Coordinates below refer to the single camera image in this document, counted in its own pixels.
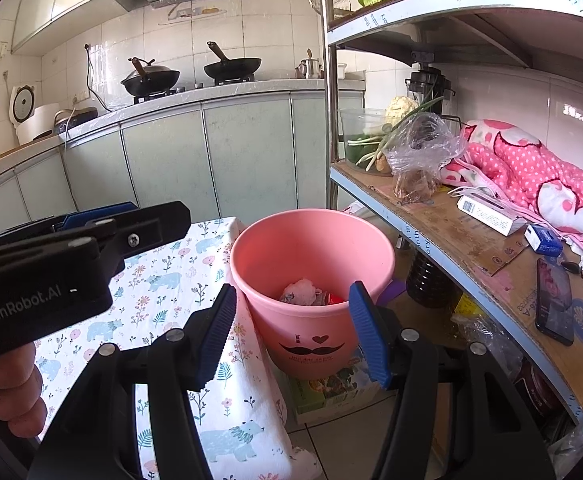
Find small blue box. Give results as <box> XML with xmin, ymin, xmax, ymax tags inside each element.
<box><xmin>524</xmin><ymin>224</ymin><xmax>565</xmax><ymax>257</ymax></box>

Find metal shelf rack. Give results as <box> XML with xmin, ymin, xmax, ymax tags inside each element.
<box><xmin>316</xmin><ymin>0</ymin><xmax>583</xmax><ymax>426</ymax></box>

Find colourful printed box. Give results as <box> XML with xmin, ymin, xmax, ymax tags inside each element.
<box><xmin>288</xmin><ymin>355</ymin><xmax>397</xmax><ymax>423</ymax></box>

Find person's left hand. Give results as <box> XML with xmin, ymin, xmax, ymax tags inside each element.
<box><xmin>0</xmin><ymin>339</ymin><xmax>48</xmax><ymax>442</ymax></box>

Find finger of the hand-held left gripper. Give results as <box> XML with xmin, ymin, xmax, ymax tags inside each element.
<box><xmin>0</xmin><ymin>201</ymin><xmax>138</xmax><ymax>242</ymax></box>
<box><xmin>46</xmin><ymin>201</ymin><xmax>192</xmax><ymax>277</ymax></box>

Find floral bear print tablecloth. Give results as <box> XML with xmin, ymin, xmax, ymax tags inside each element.
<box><xmin>34</xmin><ymin>216</ymin><xmax>322</xmax><ymax>480</ymax></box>

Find pink plastic bucket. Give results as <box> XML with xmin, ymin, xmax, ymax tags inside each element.
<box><xmin>230</xmin><ymin>209</ymin><xmax>396</xmax><ymax>380</ymax></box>

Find pink polka dot cloth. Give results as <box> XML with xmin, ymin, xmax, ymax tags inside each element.
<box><xmin>441</xmin><ymin>119</ymin><xmax>583</xmax><ymax>241</ymax></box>

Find open black wok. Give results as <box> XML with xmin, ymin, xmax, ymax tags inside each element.
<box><xmin>202</xmin><ymin>41</ymin><xmax>263</xmax><ymax>81</ymax></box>

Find wall cabinets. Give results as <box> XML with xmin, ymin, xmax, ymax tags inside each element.
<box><xmin>10</xmin><ymin>0</ymin><xmax>147</xmax><ymax>56</ymax></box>

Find dark glass jar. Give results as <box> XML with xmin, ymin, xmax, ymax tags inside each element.
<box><xmin>405</xmin><ymin>250</ymin><xmax>465</xmax><ymax>311</ymax></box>

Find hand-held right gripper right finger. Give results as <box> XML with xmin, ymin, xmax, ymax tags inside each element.
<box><xmin>349</xmin><ymin>281</ymin><xmax>557</xmax><ymax>480</ymax></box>

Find glass bowl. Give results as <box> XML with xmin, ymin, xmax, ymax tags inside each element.
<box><xmin>340</xmin><ymin>107</ymin><xmax>397</xmax><ymax>167</ymax></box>

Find red round tin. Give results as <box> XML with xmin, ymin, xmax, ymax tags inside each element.
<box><xmin>514</xmin><ymin>359</ymin><xmax>565</xmax><ymax>416</ymax></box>

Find steel kettle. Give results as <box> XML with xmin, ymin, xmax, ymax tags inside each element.
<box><xmin>299</xmin><ymin>49</ymin><xmax>322</xmax><ymax>80</ymax></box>

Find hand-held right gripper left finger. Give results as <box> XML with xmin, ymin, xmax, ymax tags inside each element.
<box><xmin>28</xmin><ymin>283</ymin><xmax>238</xmax><ymax>480</ymax></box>

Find white tissue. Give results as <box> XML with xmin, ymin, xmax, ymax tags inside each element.
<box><xmin>278</xmin><ymin>277</ymin><xmax>323</xmax><ymax>306</ymax></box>

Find white power cable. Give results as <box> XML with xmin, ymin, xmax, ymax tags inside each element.
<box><xmin>60</xmin><ymin>107</ymin><xmax>78</xmax><ymax>152</ymax></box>

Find black blender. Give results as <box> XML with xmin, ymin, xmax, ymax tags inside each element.
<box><xmin>404</xmin><ymin>50</ymin><xmax>455</xmax><ymax>116</ymax></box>

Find clear plastic bag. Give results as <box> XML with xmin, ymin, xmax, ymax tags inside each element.
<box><xmin>386</xmin><ymin>112</ymin><xmax>467</xmax><ymax>205</ymax></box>

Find black smartphone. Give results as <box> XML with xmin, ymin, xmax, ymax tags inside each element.
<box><xmin>535</xmin><ymin>257</ymin><xmax>575</xmax><ymax>347</ymax></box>

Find small wall shelf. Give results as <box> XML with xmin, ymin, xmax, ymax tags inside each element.
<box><xmin>158</xmin><ymin>1</ymin><xmax>228</xmax><ymax>27</ymax></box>

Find white charging cable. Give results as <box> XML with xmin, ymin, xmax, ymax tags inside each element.
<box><xmin>445</xmin><ymin>186</ymin><xmax>505</xmax><ymax>203</ymax></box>

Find green onions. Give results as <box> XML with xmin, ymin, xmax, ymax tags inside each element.
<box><xmin>354</xmin><ymin>96</ymin><xmax>445</xmax><ymax>171</ymax></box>

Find lidded black wok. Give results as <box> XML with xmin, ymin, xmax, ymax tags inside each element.
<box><xmin>120</xmin><ymin>56</ymin><xmax>181</xmax><ymax>97</ymax></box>

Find wire skimmer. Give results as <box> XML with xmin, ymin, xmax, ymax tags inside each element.
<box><xmin>309</xmin><ymin>0</ymin><xmax>353</xmax><ymax>20</ymax></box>

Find white carton box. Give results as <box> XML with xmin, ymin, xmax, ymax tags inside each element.
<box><xmin>456</xmin><ymin>195</ymin><xmax>528</xmax><ymax>237</ymax></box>

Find black power cable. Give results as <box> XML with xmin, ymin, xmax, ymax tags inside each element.
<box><xmin>84</xmin><ymin>42</ymin><xmax>114</xmax><ymax>113</ymax></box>

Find gas stove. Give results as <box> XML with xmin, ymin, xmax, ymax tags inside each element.
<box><xmin>131</xmin><ymin>74</ymin><xmax>257</xmax><ymax>103</ymax></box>

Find white rice cooker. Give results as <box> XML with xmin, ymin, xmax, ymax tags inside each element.
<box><xmin>8</xmin><ymin>85</ymin><xmax>62</xmax><ymax>145</ymax></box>

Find cardboard shelf liner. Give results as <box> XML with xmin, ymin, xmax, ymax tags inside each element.
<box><xmin>339</xmin><ymin>162</ymin><xmax>583</xmax><ymax>418</ymax></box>

